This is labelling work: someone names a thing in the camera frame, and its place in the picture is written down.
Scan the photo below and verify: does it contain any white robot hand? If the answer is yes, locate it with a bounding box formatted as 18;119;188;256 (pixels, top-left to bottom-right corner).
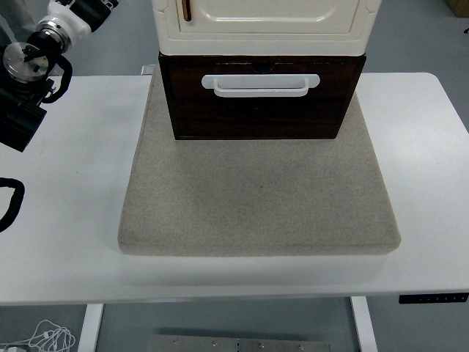
43;0;120;46

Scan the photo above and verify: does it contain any dark wooden drawer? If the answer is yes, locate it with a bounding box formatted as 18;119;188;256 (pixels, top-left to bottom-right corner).
167;62;359;103

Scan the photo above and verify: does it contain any white drawer handle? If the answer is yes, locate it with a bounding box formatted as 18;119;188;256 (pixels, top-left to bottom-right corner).
201;73;321;98

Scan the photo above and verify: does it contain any cream plastic cabinet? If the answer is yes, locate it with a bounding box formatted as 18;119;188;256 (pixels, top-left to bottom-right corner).
152;0;379;58

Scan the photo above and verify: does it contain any dark wooden drawer case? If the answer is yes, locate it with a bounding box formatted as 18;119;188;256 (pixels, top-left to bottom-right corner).
158;51;368;142

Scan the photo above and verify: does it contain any beige fabric mat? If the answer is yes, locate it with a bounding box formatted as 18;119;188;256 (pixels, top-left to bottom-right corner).
117;67;402;257

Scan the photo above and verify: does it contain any white table leg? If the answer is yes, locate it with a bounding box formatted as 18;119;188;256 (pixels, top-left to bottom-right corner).
349;296;379;352
77;303;106;352

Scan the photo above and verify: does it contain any cardboard box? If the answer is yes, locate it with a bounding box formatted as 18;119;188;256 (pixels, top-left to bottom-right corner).
447;0;469;18

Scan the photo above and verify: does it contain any black table control panel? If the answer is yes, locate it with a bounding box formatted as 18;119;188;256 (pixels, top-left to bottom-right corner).
398;293;469;305

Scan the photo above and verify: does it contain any brown cabinet door handle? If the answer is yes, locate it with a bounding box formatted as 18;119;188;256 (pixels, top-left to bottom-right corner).
177;0;193;23

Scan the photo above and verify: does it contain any white cable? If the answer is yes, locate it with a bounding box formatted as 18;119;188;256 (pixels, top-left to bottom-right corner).
0;319;77;352

